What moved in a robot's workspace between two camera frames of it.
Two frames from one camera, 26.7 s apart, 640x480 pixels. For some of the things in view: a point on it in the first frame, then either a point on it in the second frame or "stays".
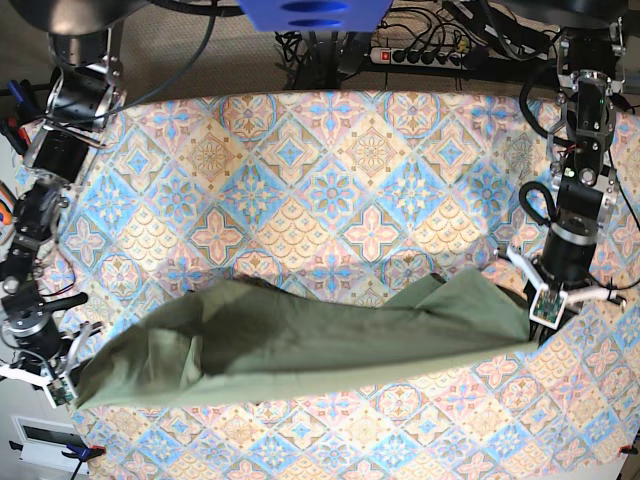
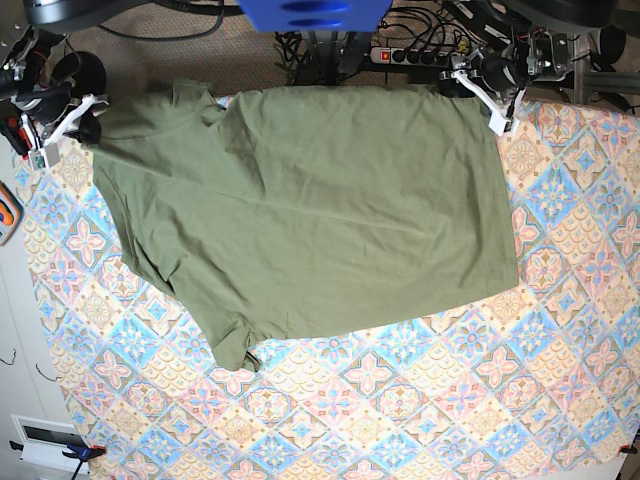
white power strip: x=385 y=56 stays
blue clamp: x=81 y=453 stays
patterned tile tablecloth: x=368 y=194 stays
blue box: x=315 y=16 stays
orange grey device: x=7 y=212 stays
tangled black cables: x=321 y=59 stays
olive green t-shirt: x=243 y=334 -> x=283 y=211
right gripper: x=566 y=260 -> x=499 y=72
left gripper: x=38 y=339 -> x=46 y=106
